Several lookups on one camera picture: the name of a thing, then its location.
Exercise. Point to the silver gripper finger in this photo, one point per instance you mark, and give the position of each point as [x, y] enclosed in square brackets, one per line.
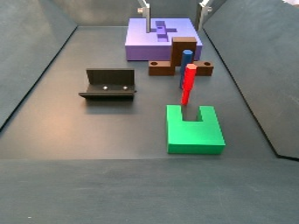
[144, 10]
[204, 9]

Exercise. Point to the green U-shaped block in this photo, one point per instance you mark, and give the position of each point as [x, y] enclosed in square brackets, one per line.
[193, 137]

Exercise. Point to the purple board with cross slot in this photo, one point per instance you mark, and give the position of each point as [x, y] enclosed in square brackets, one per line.
[153, 45]

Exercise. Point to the brown T-shaped block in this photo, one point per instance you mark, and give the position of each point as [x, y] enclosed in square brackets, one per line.
[181, 56]

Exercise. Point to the red hexagonal peg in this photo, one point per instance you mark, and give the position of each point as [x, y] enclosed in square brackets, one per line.
[187, 82]

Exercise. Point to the black angle bracket fixture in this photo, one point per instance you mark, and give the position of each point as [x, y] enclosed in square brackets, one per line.
[109, 84]

